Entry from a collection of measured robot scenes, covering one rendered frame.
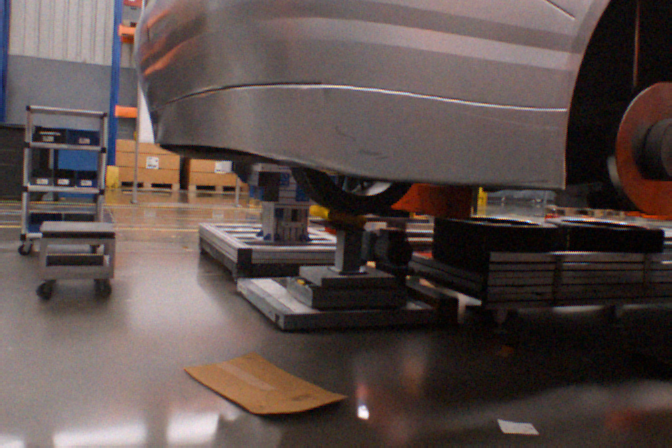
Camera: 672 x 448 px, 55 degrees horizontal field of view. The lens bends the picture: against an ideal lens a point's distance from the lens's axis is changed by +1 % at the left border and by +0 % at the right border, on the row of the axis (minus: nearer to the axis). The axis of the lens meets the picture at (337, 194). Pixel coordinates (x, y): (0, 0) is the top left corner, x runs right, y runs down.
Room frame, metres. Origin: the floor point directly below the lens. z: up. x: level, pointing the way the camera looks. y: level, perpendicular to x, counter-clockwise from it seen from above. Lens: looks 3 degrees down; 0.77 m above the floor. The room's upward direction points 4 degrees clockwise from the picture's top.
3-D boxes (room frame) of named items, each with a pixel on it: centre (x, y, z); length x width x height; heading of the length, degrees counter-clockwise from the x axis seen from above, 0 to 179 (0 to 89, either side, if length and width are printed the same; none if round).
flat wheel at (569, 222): (3.81, -1.59, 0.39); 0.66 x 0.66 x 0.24
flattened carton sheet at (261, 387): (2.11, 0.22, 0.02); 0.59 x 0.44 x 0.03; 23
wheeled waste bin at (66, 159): (8.62, 3.53, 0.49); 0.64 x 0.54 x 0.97; 29
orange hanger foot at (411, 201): (3.45, -0.51, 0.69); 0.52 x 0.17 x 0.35; 23
